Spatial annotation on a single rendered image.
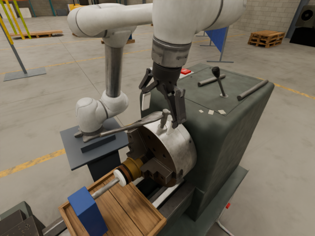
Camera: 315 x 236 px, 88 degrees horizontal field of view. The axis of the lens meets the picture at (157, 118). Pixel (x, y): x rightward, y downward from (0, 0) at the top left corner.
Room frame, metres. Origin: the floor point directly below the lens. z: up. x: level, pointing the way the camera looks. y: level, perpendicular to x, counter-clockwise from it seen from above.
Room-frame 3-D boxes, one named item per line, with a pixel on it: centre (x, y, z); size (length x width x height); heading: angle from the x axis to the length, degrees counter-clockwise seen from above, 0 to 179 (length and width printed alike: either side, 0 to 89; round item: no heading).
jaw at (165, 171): (0.38, -0.01, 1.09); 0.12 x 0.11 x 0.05; 44
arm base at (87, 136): (0.93, 0.51, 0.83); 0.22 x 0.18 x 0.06; 124
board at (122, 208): (0.31, 0.20, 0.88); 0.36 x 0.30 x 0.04; 44
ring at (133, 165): (0.40, 0.11, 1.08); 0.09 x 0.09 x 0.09; 44
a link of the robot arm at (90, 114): (0.95, 0.48, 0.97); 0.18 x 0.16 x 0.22; 132
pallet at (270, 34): (7.45, -4.53, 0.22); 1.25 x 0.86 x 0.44; 125
